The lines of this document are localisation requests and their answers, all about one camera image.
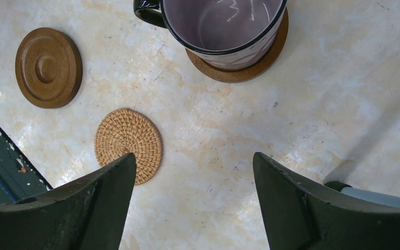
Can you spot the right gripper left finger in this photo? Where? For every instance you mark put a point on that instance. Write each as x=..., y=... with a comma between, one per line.
x=87, y=213

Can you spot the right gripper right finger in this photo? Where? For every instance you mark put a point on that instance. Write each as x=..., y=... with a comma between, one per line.
x=299, y=213

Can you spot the light wooden coaster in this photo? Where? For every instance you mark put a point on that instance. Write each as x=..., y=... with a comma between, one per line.
x=125, y=131

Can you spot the brown coaster five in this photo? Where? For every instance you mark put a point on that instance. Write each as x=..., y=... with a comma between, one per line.
x=48, y=68

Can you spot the brown coaster four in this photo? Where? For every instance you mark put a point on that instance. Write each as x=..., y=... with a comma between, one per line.
x=252, y=71

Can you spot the purple cup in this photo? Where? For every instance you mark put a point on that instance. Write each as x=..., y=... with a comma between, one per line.
x=227, y=34

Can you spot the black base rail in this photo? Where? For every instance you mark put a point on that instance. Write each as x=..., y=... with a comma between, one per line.
x=19, y=179

